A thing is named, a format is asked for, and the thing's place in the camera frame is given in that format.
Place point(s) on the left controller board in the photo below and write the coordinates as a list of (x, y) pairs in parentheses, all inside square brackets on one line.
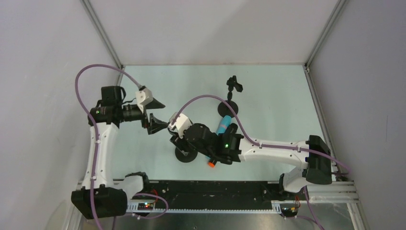
[(146, 206)]

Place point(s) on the blue microphone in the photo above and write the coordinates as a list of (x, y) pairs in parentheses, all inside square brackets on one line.
[(223, 124)]

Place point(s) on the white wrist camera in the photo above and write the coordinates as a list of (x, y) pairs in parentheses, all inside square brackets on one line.
[(178, 124), (143, 98)]

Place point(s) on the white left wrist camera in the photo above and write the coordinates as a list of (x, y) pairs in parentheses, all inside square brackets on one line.
[(143, 98)]

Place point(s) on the white slotted cable duct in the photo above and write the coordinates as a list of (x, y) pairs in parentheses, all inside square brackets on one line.
[(135, 207)]

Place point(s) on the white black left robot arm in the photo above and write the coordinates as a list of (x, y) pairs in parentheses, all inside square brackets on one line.
[(104, 120)]

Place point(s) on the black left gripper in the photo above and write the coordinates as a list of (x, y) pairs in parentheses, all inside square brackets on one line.
[(147, 116)]

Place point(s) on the black microphone stand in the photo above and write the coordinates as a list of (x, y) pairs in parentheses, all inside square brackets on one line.
[(232, 84), (184, 152)]

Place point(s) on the right controller board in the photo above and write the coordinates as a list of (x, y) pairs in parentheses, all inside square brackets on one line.
[(289, 212)]

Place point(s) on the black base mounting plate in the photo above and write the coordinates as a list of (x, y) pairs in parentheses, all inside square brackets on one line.
[(218, 194)]

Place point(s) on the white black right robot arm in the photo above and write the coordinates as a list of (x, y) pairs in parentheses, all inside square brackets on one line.
[(310, 158)]

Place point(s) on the aluminium frame rail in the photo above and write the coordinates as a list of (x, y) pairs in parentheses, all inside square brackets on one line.
[(337, 192)]

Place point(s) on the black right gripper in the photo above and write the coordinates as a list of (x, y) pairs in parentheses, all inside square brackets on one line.
[(179, 143)]

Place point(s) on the black microphone orange tip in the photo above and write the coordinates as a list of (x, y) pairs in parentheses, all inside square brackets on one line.
[(224, 143)]

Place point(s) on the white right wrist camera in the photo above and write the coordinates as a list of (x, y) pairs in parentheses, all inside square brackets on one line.
[(178, 124)]

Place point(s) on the controller board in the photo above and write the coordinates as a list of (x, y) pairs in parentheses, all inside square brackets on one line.
[(146, 206), (289, 212)]

